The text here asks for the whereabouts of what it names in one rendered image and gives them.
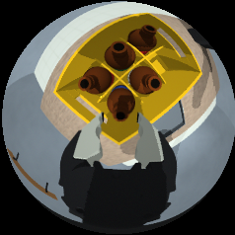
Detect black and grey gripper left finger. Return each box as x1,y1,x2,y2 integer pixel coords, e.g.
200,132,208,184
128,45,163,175
58,112,104,187

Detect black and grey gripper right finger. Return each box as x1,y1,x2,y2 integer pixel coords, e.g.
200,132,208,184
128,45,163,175
134,113,177,193

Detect yellow bottle crate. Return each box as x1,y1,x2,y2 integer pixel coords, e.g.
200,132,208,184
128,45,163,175
53,13,202,145

